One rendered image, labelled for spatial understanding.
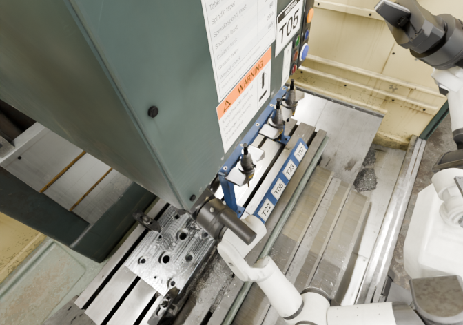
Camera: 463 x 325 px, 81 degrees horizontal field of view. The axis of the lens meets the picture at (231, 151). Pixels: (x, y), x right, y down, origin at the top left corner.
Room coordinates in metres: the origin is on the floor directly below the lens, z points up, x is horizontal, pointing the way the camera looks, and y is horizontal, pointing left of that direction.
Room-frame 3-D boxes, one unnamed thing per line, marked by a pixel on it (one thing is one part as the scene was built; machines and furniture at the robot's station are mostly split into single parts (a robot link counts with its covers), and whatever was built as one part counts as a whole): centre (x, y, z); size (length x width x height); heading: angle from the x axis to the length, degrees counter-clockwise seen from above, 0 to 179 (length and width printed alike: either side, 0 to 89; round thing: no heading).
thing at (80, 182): (0.68, 0.50, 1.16); 0.48 x 0.05 x 0.51; 140
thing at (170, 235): (0.33, 0.26, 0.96); 0.29 x 0.23 x 0.05; 140
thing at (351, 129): (0.90, -0.26, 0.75); 0.89 x 0.70 x 0.26; 50
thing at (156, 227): (0.44, 0.37, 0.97); 0.13 x 0.03 x 0.15; 50
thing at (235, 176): (0.45, -0.01, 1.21); 0.07 x 0.05 x 0.01; 50
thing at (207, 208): (0.32, 0.10, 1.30); 0.13 x 0.12 x 0.10; 130
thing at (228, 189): (0.48, 0.03, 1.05); 0.10 x 0.05 x 0.30; 50
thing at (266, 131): (0.62, -0.15, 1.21); 0.07 x 0.05 x 0.01; 50
